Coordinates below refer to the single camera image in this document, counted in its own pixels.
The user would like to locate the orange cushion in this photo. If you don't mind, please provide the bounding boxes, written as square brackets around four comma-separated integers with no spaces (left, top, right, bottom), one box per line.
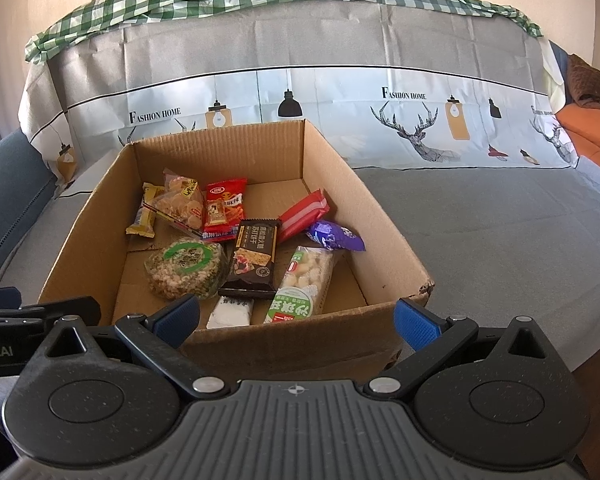
[555,105,600,181]

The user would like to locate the red white striped packet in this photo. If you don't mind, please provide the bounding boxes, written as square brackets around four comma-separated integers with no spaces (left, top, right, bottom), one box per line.
[277,188,330,243]

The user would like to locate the round puffed rice cake packet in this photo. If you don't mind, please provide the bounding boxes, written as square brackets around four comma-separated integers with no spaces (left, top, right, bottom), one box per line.
[145,236,228,301]

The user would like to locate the brown cushion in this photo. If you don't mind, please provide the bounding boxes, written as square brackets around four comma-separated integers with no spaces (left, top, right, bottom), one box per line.
[565,54,600,111]

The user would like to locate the green white rice cracker packet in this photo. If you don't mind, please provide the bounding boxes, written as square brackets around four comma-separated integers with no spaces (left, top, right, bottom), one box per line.
[263,245,337,325]

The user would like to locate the yellow snack packet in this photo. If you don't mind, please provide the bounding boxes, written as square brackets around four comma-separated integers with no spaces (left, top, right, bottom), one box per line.
[126,183,167,238]

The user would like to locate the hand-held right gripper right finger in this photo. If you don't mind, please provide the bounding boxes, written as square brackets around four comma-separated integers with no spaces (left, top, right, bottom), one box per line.
[362,297,573,403]

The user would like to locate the blue sofa cushion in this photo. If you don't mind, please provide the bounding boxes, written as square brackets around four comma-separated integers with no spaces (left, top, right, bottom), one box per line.
[0,127,58,286]

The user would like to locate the grey deer print sofa cover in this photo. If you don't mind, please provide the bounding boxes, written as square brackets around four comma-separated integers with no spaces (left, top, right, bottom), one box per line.
[0,2,600,376]

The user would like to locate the clear bag of round biscuits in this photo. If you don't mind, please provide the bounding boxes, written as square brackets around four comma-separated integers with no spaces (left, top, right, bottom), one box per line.
[144,167,206,238]

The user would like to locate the large red snack packet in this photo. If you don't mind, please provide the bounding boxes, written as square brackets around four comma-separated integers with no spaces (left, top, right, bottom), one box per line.
[201,178,248,243]

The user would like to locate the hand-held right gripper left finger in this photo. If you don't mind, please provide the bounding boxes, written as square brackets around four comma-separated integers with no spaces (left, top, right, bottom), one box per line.
[27,294,231,403]

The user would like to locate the small white snack packet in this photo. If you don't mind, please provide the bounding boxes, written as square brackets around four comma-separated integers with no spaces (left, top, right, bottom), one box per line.
[206,296,256,330]

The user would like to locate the brown cardboard box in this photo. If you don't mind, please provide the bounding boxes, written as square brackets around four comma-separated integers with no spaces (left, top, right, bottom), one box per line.
[37,119,436,386]

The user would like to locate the purple snack packet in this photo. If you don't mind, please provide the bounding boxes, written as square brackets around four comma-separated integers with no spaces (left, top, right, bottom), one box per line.
[307,220,367,252]

